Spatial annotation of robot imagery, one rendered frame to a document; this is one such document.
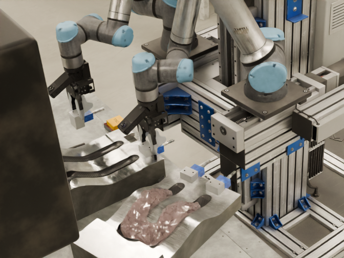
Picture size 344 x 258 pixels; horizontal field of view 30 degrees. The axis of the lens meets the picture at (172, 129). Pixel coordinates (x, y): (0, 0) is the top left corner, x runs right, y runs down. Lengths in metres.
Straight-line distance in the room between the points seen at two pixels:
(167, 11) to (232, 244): 0.95
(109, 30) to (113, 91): 2.17
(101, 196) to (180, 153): 1.61
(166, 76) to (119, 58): 2.75
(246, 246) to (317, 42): 0.92
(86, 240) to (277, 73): 0.76
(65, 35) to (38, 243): 1.66
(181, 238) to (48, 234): 1.35
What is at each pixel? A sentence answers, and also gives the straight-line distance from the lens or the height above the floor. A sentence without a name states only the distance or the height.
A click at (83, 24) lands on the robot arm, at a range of 2.24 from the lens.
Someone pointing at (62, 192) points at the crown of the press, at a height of 1.87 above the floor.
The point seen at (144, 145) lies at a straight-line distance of 2.19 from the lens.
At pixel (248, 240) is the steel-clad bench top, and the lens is 1.99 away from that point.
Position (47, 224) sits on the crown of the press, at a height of 1.84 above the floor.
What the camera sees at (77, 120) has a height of 0.94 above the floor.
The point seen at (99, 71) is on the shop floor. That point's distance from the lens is 4.60.
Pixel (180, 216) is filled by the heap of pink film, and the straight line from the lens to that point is 1.91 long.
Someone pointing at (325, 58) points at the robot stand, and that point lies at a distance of 2.55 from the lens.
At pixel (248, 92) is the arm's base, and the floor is 1.06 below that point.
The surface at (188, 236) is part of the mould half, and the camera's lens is 1.88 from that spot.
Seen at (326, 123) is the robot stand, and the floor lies 0.94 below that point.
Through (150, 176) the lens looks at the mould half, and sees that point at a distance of 2.18.
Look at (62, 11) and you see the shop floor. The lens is 5.66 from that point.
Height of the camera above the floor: 2.20
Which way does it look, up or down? 34 degrees down
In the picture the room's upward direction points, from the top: 5 degrees counter-clockwise
